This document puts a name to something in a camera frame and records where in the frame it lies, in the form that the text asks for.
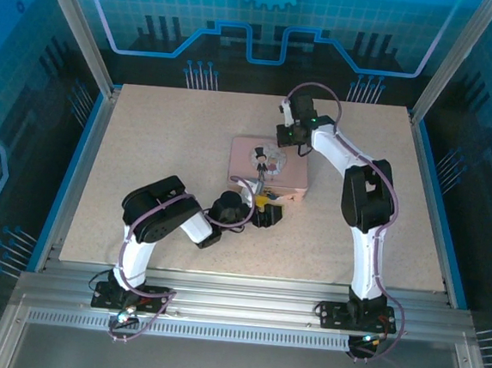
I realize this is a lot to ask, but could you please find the pink tin box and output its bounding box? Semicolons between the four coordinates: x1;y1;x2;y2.
225;135;313;204

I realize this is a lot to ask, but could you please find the small lit controller board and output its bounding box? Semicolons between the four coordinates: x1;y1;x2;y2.
115;308;139;326
359;331;383;347

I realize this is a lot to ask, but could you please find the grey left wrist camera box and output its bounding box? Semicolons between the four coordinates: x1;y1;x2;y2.
234;178;265;207

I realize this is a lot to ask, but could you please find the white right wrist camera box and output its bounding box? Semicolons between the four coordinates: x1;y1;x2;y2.
276;99;295;129

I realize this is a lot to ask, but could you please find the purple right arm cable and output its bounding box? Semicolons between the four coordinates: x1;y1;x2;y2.
263;79;428;366

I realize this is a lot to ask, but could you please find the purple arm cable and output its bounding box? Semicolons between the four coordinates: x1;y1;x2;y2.
105;165;260;355
263;79;428;366

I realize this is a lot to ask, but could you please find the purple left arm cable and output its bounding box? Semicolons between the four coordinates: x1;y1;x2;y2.
105;165;260;355

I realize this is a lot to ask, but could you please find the wide aluminium front rail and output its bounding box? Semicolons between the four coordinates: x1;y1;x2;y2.
9;256;481;347

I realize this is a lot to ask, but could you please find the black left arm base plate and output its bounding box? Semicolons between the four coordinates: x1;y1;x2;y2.
90;280;178;317

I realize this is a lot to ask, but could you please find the slotted grey cable duct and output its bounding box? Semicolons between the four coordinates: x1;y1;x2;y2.
24;307;464;364

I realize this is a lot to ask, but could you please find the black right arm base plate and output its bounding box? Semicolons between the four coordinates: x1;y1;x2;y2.
317;300;398;335

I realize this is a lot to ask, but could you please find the aluminium side rail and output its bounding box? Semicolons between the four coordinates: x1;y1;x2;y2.
33;82;122;279
392;112;485;310

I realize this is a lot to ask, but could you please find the aluminium frame post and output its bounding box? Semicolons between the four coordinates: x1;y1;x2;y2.
25;0;128;99
408;0;492;131

